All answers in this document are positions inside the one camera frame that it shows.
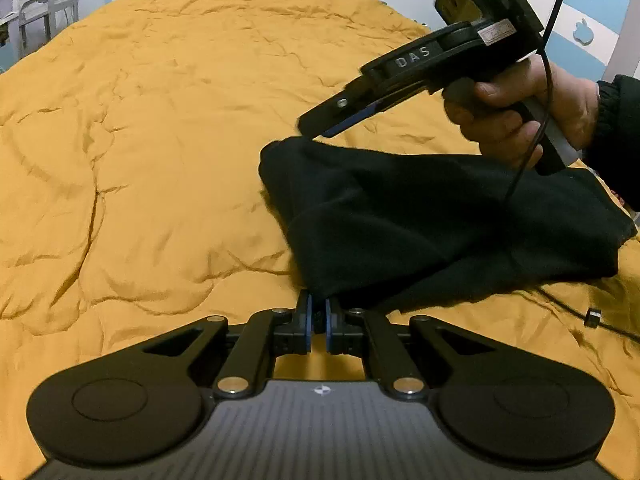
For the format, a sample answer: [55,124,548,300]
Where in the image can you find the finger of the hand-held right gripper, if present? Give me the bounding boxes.
[297,74,437,139]

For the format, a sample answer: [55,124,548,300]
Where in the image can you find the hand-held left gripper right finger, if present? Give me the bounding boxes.
[325,298,505,397]

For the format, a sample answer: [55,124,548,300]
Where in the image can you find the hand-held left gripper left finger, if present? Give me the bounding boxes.
[134,290,314,398]

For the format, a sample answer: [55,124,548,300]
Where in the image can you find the black pants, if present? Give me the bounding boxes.
[258,136,639,314]

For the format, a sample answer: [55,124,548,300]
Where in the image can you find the person's right forearm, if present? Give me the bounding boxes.
[581,74,640,197]

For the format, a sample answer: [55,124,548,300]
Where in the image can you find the person's right hand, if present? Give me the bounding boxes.
[442,54,602,169]

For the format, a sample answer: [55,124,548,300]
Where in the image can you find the blue white wardrobe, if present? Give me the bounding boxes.
[520,0,640,86]

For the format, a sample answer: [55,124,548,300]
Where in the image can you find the yellow quilt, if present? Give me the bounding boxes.
[0,0,640,411]

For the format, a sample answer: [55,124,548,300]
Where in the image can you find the grey metal chair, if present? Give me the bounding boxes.
[19,0,52,54]
[46,0,82,37]

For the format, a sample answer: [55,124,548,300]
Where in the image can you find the black cable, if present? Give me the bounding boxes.
[502,0,640,347]

